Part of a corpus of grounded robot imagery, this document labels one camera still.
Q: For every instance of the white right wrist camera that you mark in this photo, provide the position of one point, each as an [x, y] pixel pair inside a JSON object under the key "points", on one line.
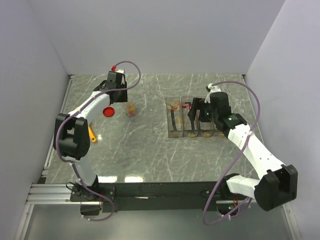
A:
{"points": [[211, 88]]}

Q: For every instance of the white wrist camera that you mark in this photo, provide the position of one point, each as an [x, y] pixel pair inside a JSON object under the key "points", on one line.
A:
{"points": [[211, 88], [116, 69]]}

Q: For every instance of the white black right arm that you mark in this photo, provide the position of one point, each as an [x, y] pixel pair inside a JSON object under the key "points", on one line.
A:
{"points": [[277, 183]]}

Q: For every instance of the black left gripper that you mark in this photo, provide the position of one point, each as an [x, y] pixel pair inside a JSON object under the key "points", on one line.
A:
{"points": [[124, 98]]}

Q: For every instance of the clear candy drawer box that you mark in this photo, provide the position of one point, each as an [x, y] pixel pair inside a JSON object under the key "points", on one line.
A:
{"points": [[178, 122]]}

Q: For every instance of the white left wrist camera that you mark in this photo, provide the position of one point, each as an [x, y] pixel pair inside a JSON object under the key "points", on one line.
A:
{"points": [[116, 69]]}

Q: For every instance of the black base beam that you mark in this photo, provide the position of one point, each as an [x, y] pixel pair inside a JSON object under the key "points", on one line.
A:
{"points": [[151, 196]]}

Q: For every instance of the yellow plastic scoop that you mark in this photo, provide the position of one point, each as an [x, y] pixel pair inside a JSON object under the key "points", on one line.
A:
{"points": [[92, 136]]}

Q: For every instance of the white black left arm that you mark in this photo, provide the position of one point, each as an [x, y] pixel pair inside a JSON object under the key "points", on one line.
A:
{"points": [[71, 130]]}

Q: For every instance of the red jar lid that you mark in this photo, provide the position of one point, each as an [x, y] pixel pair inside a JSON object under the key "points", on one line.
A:
{"points": [[108, 112]]}

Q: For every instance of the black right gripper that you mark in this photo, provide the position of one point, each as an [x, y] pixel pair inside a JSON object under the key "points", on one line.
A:
{"points": [[198, 104]]}

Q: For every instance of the aluminium frame rail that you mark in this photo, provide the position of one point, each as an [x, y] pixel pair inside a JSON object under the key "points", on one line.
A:
{"points": [[51, 188]]}

